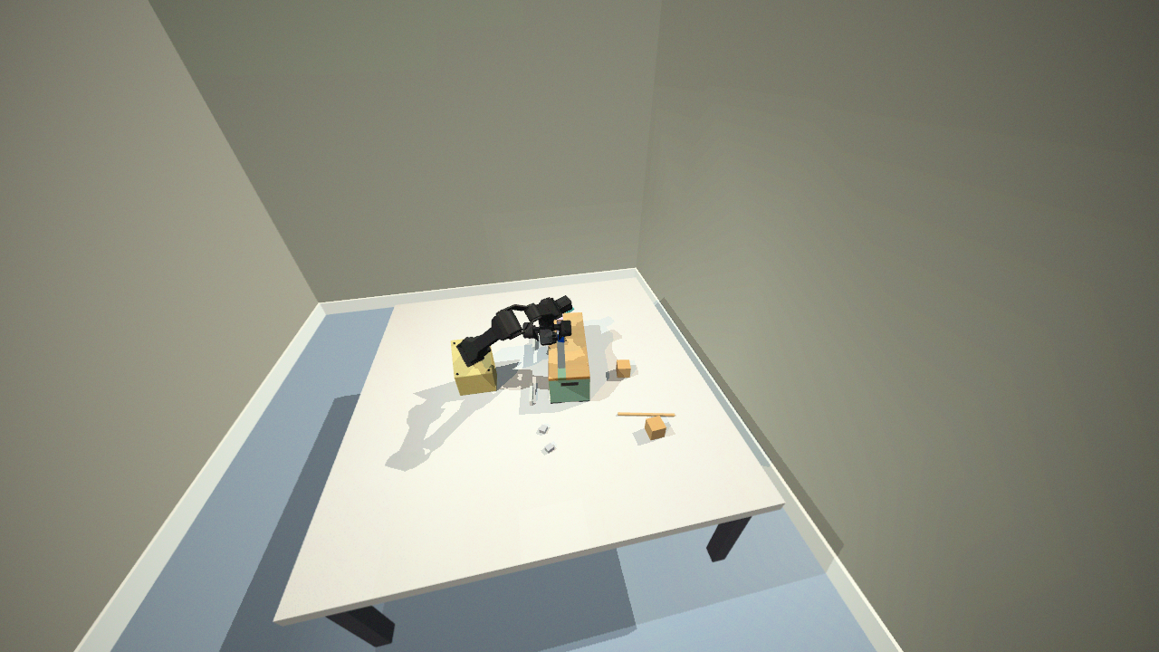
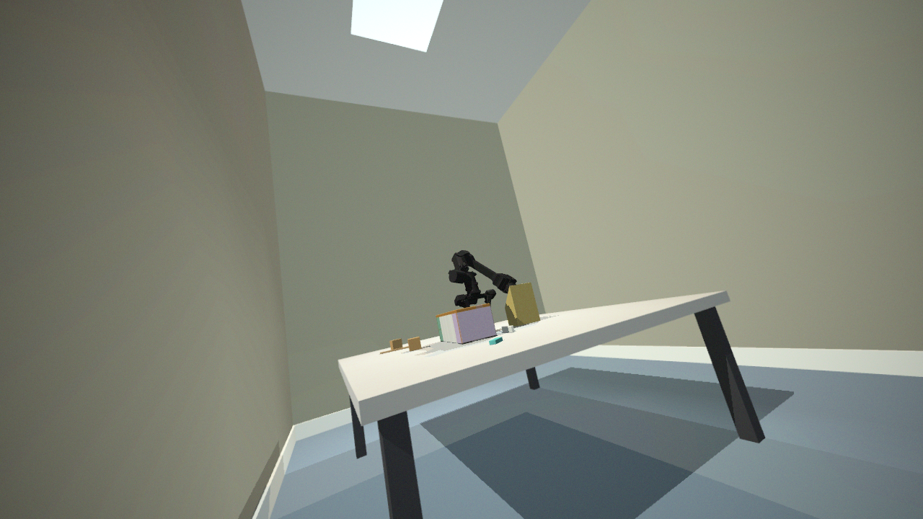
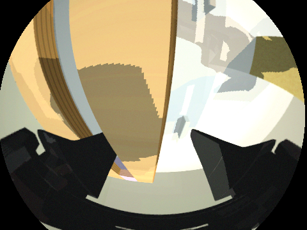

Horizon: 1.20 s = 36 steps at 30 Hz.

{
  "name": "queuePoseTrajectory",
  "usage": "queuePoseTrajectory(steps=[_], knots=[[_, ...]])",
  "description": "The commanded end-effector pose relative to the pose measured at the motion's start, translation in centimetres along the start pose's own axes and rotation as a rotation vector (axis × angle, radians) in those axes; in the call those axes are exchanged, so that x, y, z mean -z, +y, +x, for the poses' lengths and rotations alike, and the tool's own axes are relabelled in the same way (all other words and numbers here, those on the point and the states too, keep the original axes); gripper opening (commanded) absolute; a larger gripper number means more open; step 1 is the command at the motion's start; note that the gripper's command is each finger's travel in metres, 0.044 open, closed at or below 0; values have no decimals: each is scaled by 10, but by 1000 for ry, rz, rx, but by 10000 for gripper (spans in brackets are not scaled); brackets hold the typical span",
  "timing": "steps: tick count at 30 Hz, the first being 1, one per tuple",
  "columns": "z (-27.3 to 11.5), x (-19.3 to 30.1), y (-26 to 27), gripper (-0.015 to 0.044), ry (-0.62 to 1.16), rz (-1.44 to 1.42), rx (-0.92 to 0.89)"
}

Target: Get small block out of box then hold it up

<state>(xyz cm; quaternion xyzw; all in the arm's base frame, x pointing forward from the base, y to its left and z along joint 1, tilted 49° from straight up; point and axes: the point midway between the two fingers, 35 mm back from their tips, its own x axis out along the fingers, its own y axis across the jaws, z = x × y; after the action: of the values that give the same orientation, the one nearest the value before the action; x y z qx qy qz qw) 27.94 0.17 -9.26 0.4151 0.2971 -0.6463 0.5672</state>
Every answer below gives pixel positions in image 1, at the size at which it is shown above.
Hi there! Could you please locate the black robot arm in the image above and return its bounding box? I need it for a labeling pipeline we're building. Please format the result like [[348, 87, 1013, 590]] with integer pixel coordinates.
[[455, 295, 573, 368]]

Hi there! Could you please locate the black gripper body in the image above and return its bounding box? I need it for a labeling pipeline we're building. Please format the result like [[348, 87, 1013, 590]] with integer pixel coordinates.
[[522, 321, 571, 339]]

